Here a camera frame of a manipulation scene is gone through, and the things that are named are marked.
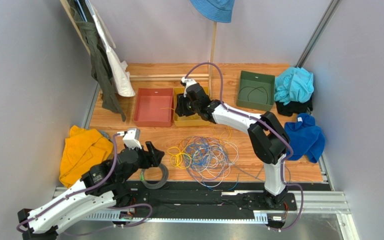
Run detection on yellow cables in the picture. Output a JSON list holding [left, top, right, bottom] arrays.
[[160, 106, 234, 170]]

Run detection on blue cables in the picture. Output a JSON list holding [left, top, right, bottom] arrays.
[[178, 134, 239, 191]]

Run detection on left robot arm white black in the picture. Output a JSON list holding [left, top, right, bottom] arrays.
[[16, 141, 165, 240]]

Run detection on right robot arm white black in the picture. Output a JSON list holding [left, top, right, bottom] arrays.
[[175, 82, 291, 209]]

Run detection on yellow plastic bin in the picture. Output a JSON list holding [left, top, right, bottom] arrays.
[[173, 87, 211, 127]]

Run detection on wooden hat stand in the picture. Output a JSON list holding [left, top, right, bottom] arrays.
[[130, 21, 218, 96]]

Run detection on red plastic bin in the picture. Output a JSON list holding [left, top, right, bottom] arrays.
[[133, 88, 174, 128]]

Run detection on yellow orange cloth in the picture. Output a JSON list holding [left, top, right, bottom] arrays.
[[58, 125, 114, 188]]

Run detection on green plastic bin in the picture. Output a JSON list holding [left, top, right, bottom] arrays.
[[236, 70, 276, 111]]

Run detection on olive green garment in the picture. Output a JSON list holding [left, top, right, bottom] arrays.
[[68, 0, 126, 122]]

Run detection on blue bucket hat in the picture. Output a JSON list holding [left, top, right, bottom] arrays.
[[190, 0, 235, 24]]

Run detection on black cloth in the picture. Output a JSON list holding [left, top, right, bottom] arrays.
[[275, 98, 313, 117]]

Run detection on turquoise cloth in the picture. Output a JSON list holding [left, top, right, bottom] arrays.
[[274, 67, 314, 105]]

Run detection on royal blue towel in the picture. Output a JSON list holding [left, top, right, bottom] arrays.
[[284, 113, 326, 164]]

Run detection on wooden clothes rack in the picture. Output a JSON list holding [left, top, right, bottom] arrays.
[[60, 0, 91, 55]]

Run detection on corner aluminium profile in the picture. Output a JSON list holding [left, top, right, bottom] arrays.
[[295, 0, 342, 68]]

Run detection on coiled grey cable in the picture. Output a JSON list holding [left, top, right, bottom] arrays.
[[139, 163, 170, 190]]

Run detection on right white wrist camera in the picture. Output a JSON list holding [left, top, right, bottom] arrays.
[[180, 76, 197, 97]]

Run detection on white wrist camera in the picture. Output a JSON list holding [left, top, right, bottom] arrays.
[[180, 76, 197, 97], [117, 127, 143, 149]]

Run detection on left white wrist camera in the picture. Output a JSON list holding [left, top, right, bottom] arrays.
[[117, 127, 143, 149]]

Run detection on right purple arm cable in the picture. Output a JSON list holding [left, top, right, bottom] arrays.
[[183, 61, 304, 232]]

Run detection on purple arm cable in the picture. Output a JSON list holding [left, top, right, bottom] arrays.
[[16, 132, 155, 234], [183, 61, 304, 232]]

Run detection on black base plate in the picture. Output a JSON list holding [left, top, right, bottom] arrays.
[[118, 180, 300, 220]]

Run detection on white cables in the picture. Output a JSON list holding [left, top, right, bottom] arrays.
[[178, 134, 273, 188]]

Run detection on black cable in green bin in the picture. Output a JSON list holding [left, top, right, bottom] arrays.
[[238, 85, 269, 106]]

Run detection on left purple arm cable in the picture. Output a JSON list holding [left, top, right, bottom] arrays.
[[16, 132, 155, 234]]

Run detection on aluminium rail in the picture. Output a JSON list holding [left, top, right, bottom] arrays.
[[52, 186, 351, 225]]

